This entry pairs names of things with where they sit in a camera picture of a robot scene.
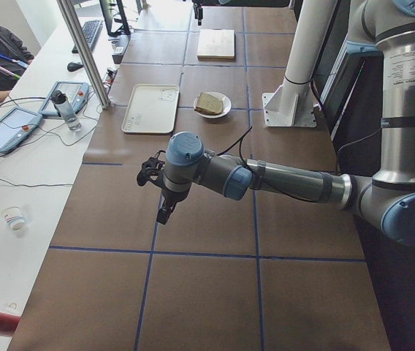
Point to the far teach pendant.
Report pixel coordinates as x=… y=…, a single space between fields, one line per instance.
x=76 y=92

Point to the black power strip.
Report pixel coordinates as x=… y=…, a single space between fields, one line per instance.
x=119 y=46

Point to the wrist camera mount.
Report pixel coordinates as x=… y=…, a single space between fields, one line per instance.
x=152 y=170

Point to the aluminium frame post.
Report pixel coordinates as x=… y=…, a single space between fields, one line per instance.
x=73 y=24

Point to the white camera pole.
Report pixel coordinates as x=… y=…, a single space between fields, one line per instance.
x=312 y=26

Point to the teach pendant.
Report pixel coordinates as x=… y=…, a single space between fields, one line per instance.
x=16 y=126
x=76 y=92

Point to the wooden cutting board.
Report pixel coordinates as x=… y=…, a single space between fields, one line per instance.
x=216 y=44

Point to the near teach pendant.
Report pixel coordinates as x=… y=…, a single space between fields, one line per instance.
x=16 y=126

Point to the white pole base plate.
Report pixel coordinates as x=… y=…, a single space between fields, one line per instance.
x=289 y=105

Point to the clear water bottle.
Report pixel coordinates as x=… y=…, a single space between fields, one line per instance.
x=65 y=110

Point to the white round plate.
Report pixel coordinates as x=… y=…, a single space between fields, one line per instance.
x=225 y=101

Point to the black monitor stand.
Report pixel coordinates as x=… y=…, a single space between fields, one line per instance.
x=115 y=19

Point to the bread slice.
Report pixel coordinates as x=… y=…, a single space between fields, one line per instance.
x=208 y=105

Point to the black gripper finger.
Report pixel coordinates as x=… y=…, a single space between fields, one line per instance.
x=163 y=214
x=199 y=15

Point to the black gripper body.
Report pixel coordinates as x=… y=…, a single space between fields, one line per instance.
x=171 y=196
x=199 y=12

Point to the black keyboard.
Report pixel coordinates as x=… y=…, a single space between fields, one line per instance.
x=91 y=30

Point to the paper cup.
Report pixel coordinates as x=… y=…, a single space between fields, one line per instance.
x=14 y=217

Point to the black computer mouse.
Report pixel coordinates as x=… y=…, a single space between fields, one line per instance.
x=74 y=66

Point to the cream bear tray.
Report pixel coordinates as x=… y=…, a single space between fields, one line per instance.
x=152 y=109

